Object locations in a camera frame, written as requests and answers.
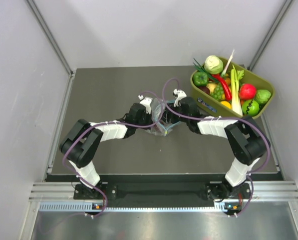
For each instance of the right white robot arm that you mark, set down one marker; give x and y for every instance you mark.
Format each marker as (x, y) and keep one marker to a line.
(247, 141)

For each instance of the red fake chili pepper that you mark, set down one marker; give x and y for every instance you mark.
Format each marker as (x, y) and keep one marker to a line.
(227, 91)

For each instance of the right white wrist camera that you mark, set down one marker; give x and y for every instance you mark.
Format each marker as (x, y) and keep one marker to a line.
(179, 95)

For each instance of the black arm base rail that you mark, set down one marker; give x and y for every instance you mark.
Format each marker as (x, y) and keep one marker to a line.
(163, 190)

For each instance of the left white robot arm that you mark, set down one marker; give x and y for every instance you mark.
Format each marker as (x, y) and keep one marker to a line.
(82, 141)

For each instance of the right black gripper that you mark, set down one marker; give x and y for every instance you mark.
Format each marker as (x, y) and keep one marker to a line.
(168, 115)

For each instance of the grey slotted cable duct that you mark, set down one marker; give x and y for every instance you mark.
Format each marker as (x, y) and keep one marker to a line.
(97, 207)

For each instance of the beige fake potato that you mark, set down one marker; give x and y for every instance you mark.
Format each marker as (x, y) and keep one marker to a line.
(211, 86)

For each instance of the dark purple fake passionfruit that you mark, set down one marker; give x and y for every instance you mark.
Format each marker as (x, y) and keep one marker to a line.
(204, 89)

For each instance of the green fake bell pepper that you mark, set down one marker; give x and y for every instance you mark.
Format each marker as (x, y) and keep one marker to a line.
(200, 79)

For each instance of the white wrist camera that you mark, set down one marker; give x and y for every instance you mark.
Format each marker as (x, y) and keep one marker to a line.
(146, 101)
(179, 95)

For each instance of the olive green plastic bin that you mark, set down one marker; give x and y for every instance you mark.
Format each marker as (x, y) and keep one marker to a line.
(214, 108)

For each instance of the green fake grape bunch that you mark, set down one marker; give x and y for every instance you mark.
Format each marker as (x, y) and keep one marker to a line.
(218, 93)

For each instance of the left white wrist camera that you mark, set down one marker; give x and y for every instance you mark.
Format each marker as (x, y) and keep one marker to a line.
(146, 101)

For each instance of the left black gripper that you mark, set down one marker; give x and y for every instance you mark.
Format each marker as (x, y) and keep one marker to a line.
(148, 117)

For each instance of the green bumpy fake fruit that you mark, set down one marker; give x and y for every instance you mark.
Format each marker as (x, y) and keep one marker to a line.
(262, 96)

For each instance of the red fake apple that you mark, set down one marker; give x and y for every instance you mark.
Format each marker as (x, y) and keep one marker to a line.
(247, 91)

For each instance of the green fake watermelon ball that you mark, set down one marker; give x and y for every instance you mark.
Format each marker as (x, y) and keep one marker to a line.
(250, 107)

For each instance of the light green fake cabbage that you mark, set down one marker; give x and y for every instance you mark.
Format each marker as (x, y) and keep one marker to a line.
(213, 65)

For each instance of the clear zip top bag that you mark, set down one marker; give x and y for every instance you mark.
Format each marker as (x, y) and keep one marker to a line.
(163, 127)

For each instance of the fake celery stalk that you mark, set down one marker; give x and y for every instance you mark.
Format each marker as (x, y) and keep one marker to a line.
(236, 76)

